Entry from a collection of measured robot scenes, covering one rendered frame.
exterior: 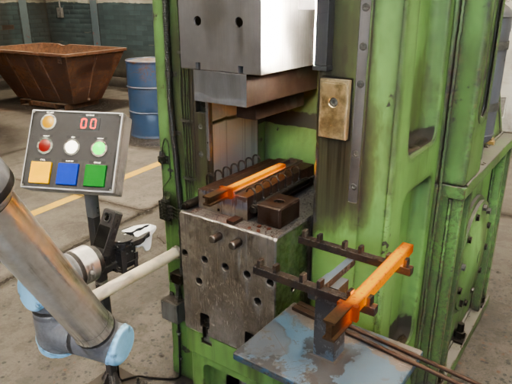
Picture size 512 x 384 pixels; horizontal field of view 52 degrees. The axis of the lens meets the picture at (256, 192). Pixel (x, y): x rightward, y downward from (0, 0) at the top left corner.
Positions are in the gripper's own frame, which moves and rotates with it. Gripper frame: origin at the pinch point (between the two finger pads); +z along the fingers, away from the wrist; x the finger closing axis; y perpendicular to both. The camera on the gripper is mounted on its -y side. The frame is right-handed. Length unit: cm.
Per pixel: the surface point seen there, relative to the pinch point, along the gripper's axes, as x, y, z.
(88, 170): -46.1, -2.5, 16.5
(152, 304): -91, 100, 81
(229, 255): 5.1, 18.9, 27.0
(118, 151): -39.7, -8.3, 24.5
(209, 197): 1.5, -1.1, 22.6
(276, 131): -13, -7, 81
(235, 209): 2.8, 6.0, 33.1
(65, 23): -799, -10, 560
